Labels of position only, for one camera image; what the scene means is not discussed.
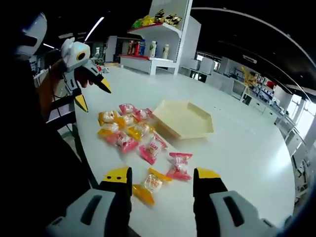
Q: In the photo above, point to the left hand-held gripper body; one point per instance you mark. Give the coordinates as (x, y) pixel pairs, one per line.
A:
(72, 55)

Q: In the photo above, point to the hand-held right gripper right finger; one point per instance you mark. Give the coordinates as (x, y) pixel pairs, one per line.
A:
(217, 209)

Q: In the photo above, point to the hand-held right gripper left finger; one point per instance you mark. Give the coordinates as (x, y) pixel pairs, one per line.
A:
(98, 209)

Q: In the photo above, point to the yellow marshmallow packet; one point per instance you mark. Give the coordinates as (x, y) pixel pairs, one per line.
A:
(149, 184)

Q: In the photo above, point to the pink marshmallow packet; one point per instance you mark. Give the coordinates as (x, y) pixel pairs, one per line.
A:
(179, 166)

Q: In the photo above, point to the pile of marshmallow packets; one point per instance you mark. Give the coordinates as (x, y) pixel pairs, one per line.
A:
(128, 129)

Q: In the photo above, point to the cream hexagonal bowl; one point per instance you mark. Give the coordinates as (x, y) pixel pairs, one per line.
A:
(184, 121)

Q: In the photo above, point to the person's left hand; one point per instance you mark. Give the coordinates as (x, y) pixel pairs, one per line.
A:
(84, 78)

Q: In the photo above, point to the ceiling light strip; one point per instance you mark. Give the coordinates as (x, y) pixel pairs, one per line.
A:
(94, 28)

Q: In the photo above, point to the white worn device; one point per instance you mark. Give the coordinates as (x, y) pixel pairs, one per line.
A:
(33, 34)

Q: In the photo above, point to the red blue drink boxes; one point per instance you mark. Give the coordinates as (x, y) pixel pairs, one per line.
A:
(136, 47)

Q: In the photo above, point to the white table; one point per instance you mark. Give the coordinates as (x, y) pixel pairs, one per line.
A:
(234, 153)

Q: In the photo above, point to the white green bottle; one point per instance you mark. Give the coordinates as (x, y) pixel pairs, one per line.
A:
(153, 49)

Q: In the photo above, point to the yellow green snack bags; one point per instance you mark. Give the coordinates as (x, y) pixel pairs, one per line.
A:
(140, 22)

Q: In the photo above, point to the white yellow bottle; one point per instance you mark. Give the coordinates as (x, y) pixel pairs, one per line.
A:
(166, 51)

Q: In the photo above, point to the person's dark clothing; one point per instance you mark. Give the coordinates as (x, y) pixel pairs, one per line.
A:
(29, 160)

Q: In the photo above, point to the black yellow snack bags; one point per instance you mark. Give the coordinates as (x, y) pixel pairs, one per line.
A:
(169, 17)

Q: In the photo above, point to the white shelf unit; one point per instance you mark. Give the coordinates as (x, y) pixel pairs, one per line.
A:
(184, 37)

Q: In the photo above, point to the white storage cabinets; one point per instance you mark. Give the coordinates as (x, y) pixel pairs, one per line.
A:
(209, 67)

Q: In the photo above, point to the yellow frame object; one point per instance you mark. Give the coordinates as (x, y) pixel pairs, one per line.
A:
(249, 77)

